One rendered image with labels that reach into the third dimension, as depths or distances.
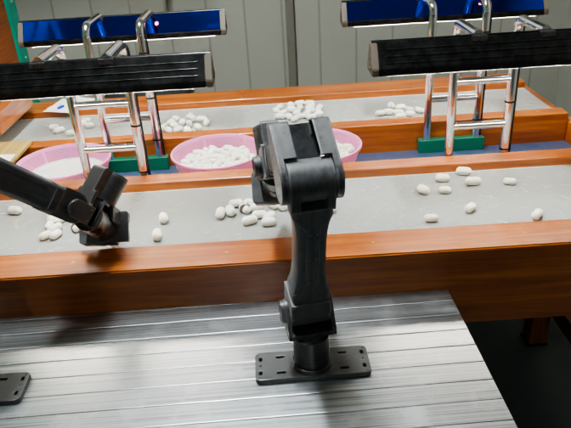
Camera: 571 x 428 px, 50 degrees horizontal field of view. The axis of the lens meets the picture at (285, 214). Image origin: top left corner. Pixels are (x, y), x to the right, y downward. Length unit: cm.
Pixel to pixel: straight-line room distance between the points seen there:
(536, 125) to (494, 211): 64
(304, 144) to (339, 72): 265
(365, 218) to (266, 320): 36
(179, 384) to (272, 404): 17
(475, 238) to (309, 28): 235
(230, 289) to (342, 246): 24
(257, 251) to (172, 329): 23
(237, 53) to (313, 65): 42
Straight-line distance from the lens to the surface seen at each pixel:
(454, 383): 111
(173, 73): 140
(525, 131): 207
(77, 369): 121
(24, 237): 155
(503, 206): 151
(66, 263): 134
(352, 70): 357
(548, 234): 137
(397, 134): 195
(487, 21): 189
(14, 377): 122
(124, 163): 195
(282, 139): 88
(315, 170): 86
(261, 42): 349
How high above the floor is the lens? 142
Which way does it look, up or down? 28 degrees down
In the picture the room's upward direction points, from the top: 4 degrees counter-clockwise
